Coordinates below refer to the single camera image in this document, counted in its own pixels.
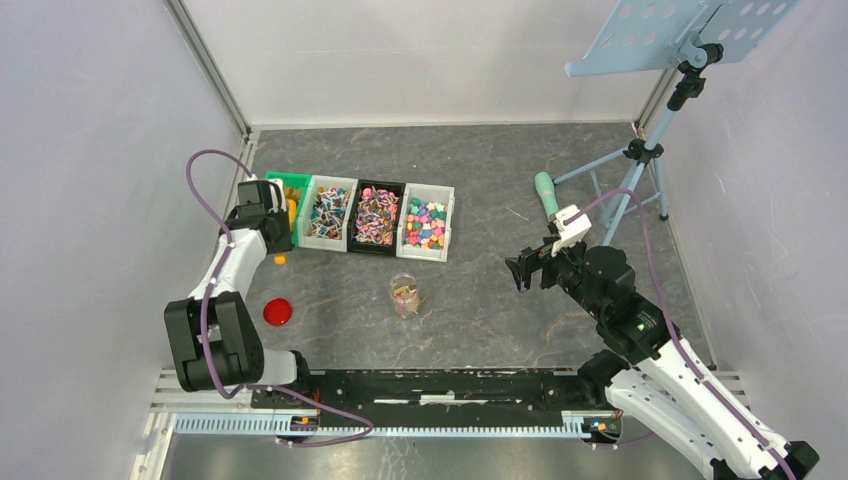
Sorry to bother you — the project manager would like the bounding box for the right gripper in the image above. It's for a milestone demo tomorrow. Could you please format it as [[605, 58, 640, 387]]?
[[504, 231, 607, 320]]

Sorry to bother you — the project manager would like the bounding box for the orange plastic scoop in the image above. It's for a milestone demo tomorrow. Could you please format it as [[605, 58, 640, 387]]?
[[274, 197, 297, 265]]

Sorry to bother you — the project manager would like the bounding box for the clear plastic jar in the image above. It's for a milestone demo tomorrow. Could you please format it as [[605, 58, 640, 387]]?
[[388, 273, 421, 319]]

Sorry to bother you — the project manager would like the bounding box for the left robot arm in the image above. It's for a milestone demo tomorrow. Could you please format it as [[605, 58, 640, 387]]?
[[164, 179, 314, 408]]

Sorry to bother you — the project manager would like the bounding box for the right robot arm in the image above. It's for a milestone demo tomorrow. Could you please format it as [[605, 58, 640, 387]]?
[[505, 242, 820, 479]]

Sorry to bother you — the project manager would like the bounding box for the green candy bin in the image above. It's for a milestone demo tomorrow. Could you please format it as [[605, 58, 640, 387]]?
[[265, 171, 312, 247]]

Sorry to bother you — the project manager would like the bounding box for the white lollipop bin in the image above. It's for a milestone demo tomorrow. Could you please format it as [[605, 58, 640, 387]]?
[[297, 175, 359, 252]]

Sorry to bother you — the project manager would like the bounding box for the red jar lid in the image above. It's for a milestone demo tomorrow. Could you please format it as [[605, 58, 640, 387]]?
[[262, 298, 293, 326]]

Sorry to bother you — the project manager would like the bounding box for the black swirl lollipop bin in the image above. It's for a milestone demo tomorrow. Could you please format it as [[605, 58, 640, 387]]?
[[347, 179, 406, 257]]

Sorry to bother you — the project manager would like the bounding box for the white star candy bin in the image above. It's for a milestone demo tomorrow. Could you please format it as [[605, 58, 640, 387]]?
[[396, 183, 455, 263]]

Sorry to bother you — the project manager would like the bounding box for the blue music stand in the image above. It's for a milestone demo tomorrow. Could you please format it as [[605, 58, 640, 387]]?
[[552, 0, 797, 220]]

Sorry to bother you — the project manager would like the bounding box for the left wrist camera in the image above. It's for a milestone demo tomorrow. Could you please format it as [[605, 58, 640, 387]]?
[[236, 179, 285, 216]]

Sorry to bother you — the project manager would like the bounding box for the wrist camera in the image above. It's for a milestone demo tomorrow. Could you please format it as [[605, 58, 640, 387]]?
[[236, 179, 285, 216], [551, 204, 592, 256]]

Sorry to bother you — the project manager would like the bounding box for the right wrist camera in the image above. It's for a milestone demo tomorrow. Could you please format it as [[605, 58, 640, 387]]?
[[551, 204, 592, 256]]

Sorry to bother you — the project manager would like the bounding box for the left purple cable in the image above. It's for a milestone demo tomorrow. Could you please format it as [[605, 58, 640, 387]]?
[[185, 149, 376, 449]]

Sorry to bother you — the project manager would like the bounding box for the purple cable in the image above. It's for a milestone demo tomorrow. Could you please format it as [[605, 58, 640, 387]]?
[[563, 188, 790, 480], [185, 149, 376, 449]]

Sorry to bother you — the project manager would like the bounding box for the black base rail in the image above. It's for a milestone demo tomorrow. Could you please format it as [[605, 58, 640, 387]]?
[[251, 368, 623, 433]]

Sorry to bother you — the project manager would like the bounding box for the aluminium frame post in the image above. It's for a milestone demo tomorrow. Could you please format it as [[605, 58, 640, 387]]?
[[164, 0, 252, 138]]

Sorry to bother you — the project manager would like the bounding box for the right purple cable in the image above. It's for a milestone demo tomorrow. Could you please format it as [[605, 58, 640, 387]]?
[[563, 188, 790, 480]]

